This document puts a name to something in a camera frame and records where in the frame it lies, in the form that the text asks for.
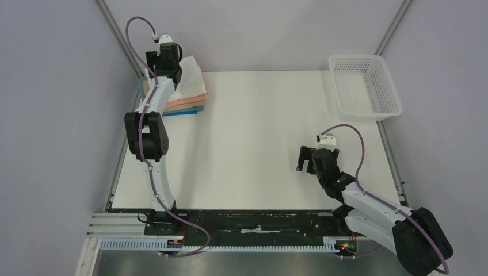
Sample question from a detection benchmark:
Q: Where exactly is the white t shirt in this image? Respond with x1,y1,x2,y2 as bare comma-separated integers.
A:
170,55,207,102

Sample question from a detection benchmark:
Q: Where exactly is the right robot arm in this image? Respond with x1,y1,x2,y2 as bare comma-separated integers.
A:
296,146,454,275

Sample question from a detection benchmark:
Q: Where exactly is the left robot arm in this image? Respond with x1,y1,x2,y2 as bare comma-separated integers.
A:
124,42,182,235

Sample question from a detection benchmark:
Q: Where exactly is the folded tan t shirt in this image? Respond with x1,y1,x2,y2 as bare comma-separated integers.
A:
139,79,208,112

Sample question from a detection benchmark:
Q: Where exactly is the folded pink t shirt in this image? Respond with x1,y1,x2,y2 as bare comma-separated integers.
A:
144,68,209,111

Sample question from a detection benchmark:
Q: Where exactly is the folded grey-blue t shirt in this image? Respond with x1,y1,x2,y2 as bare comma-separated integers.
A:
139,76,205,119

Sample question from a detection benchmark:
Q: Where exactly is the folded bright blue t shirt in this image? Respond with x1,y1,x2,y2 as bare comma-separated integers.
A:
162,110,199,117

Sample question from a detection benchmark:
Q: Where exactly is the white plastic basket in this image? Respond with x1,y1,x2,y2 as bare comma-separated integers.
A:
328,54,403,121

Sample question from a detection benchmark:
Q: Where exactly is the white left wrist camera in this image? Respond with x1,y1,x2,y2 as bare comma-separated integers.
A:
152,34,173,44

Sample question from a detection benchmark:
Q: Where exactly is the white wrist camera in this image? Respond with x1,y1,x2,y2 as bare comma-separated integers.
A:
316,134,337,148
152,34,173,44

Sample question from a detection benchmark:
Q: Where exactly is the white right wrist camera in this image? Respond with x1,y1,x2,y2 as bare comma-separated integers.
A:
316,134,337,148

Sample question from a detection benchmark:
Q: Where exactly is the left aluminium frame post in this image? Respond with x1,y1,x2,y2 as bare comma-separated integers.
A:
93,0,143,78

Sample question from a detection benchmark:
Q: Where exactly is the aluminium frame post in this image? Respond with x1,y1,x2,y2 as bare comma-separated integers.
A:
375,0,414,56
93,0,143,78

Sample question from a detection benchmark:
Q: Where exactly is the right aluminium frame post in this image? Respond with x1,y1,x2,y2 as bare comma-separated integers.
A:
375,0,414,56

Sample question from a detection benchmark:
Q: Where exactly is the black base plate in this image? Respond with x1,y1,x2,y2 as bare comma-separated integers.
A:
144,208,357,248

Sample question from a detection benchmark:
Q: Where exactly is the white slotted cable duct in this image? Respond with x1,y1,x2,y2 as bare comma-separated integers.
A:
100,238,339,254

